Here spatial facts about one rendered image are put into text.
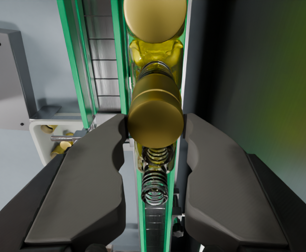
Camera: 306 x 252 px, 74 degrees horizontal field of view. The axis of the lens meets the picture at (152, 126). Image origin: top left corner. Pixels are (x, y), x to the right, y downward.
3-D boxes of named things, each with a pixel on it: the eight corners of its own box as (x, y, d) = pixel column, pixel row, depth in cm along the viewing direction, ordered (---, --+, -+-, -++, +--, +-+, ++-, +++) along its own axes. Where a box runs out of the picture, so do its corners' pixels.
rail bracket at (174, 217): (191, 194, 61) (200, 239, 49) (169, 194, 61) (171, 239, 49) (193, 185, 58) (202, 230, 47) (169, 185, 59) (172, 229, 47)
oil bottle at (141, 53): (170, 55, 39) (183, 103, 21) (142, 55, 39) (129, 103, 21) (171, 22, 36) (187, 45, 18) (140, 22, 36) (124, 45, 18)
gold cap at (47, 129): (42, 121, 55) (49, 113, 59) (39, 130, 57) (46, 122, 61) (55, 126, 56) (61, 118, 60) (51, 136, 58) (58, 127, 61)
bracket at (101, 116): (133, 112, 53) (130, 127, 47) (97, 112, 53) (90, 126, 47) (132, 100, 51) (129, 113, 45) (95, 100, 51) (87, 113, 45)
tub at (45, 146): (122, 152, 68) (118, 171, 61) (56, 152, 69) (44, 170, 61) (117, 106, 59) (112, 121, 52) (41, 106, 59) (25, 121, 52)
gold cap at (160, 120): (177, 116, 16) (183, 150, 13) (134, 116, 16) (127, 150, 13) (180, 72, 14) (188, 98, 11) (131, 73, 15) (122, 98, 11)
